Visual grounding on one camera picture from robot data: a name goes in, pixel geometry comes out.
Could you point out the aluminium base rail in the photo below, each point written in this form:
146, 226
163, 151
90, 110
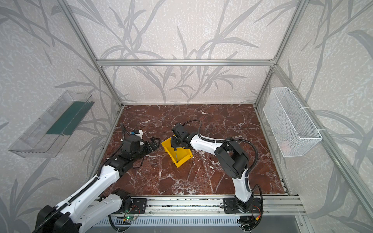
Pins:
216, 205

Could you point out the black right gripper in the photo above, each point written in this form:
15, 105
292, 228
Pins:
177, 141

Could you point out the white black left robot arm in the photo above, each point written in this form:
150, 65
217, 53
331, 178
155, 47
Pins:
54, 220

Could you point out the white wire mesh basket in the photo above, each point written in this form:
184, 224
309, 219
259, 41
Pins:
292, 127

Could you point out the yellow plastic bin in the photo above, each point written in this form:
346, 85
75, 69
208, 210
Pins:
183, 154

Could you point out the black yellow screwdriver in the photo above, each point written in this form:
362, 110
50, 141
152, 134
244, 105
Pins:
176, 157

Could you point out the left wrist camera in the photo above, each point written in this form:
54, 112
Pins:
136, 136

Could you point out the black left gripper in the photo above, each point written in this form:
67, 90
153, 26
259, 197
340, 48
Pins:
148, 146

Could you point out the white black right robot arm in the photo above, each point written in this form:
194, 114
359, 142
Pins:
232, 157

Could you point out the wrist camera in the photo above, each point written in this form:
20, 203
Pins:
178, 130
136, 136

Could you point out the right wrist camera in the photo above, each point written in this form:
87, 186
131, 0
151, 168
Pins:
178, 130

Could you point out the clear plastic wall shelf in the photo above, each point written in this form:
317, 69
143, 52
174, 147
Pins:
46, 137

